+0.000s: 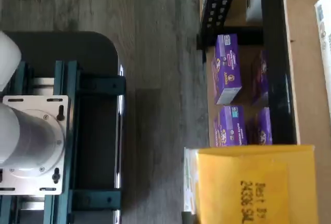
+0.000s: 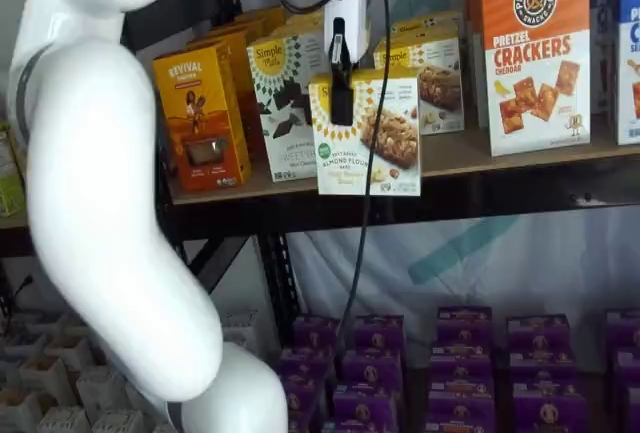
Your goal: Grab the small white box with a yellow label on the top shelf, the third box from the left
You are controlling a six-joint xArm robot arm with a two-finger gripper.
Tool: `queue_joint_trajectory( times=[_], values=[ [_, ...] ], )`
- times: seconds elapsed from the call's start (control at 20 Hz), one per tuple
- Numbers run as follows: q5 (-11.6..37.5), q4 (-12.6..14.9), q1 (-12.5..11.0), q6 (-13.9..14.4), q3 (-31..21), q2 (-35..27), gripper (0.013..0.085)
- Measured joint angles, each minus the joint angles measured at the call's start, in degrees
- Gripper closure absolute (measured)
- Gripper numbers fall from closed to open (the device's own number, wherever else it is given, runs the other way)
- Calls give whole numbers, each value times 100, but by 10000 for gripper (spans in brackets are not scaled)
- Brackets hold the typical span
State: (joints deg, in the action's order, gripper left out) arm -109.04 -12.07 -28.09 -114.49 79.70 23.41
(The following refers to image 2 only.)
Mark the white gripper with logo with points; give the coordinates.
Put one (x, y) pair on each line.
(357, 3)

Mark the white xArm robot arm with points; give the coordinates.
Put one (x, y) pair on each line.
(100, 153)

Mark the wooden shelf board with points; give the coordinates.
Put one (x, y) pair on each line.
(450, 158)

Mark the black metal shelf rack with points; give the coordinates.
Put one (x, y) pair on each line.
(450, 203)

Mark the orange pretzel crackers cheddar box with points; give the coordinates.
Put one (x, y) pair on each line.
(472, 28)
(540, 78)

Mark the purple snack box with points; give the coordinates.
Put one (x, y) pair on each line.
(372, 368)
(629, 368)
(460, 418)
(462, 390)
(542, 365)
(315, 333)
(550, 410)
(362, 405)
(634, 410)
(307, 363)
(537, 333)
(465, 325)
(377, 335)
(307, 398)
(462, 360)
(355, 428)
(625, 330)

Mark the blue pretzel crackers box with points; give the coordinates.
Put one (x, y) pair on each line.
(630, 53)

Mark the white paper carton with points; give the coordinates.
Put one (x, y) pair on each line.
(245, 330)
(65, 420)
(117, 423)
(102, 388)
(17, 413)
(47, 378)

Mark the white banner with teal logo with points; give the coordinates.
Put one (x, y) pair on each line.
(550, 263)

